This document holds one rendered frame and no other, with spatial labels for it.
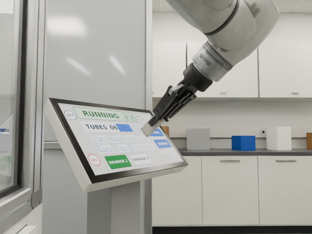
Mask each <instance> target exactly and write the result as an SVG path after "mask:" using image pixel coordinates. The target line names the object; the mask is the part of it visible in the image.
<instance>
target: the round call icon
mask: <svg viewBox="0 0 312 234"><path fill-rule="evenodd" d="M85 155H86V157H87V159H88V161H89V163H90V165H91V167H96V166H103V164H102V162H101V160H100V158H99V156H98V154H97V153H93V154H85Z"/></svg>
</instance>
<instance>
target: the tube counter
mask: <svg viewBox="0 0 312 234"><path fill-rule="evenodd" d="M107 124H108V126H109V127H110V129H111V131H112V132H142V130H141V128H142V126H141V125H140V124H130V123H107ZM142 133H143V132H142Z"/></svg>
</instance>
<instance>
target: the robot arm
mask: <svg viewBox="0 0 312 234"><path fill-rule="evenodd" d="M166 2H167V3H168V4H169V5H170V6H171V7H172V9H173V10H174V11H175V12H176V13H177V14H178V15H179V16H181V17H182V18H183V19H184V20H185V21H186V22H188V23H189V24H190V25H191V26H193V27H195V28H197V29H198V30H199V31H201V32H202V33H203V34H204V35H205V36H206V37H207V38H208V40H207V42H206V43H204V44H203V46H202V47H201V48H200V49H199V50H198V52H197V53H196V54H195V55H194V56H193V57H192V60H193V62H194V63H190V64H189V65H188V67H187V68H186V69H185V70H184V71H183V75H184V79H183V80H182V81H180V82H179V83H178V84H177V85H176V86H175V87H173V86H172V85H170V86H169V87H168V88H167V91H166V93H165V94H164V96H163V97H162V98H161V100H160V101H159V103H158V104H157V105H156V107H155V108H154V110H153V113H154V115H153V116H152V117H151V119H150V120H149V121H148V122H147V123H146V124H145V125H144V126H143V127H142V128H141V130H142V132H143V133H144V135H145V136H146V137H149V136H150V135H151V134H152V133H153V132H154V131H155V130H156V129H157V128H158V127H159V126H160V125H161V124H162V123H163V122H164V121H166V122H168V121H169V120H168V118H169V119H170V118H172V117H173V116H174V115H175V114H176V113H178V112H179V111H180V110H181V109H182V108H183V107H185V106H186V105H187V104H188V103H189V102H191V101H192V100H194V99H195V98H196V97H197V96H196V95H195V93H196V92H197V91H201V92H204V91H205V90H206V89H207V88H208V87H209V86H210V85H211V84H212V83H213V81H215V82H218V81H220V80H221V79H222V78H223V77H224V76H225V75H226V74H227V73H228V72H229V71H230V70H231V69H232V68H233V66H235V65H236V64H237V63H239V62H240V61H242V60H244V59H245V58H246V57H248V56H249V55H250V54H251V53H252V52H253V51H254V50H255V49H256V48H257V47H258V46H259V45H260V44H261V43H262V42H263V41H264V40H265V39H266V37H267V36H268V35H269V33H270V32H271V31H272V30H273V28H274V27H275V25H276V24H277V22H278V20H279V18H280V12H279V9H278V7H277V5H276V4H275V2H274V1H273V0H166Z"/></svg>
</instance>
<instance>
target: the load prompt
mask: <svg viewBox="0 0 312 234"><path fill-rule="evenodd" d="M72 108H73V109H74V111H75V113H76V115H77V117H78V118H79V119H93V120H108V121H124V122H138V120H137V119H136V117H135V116H134V115H133V113H129V112H120V111H111V110H99V109H89V108H80V107H72Z"/></svg>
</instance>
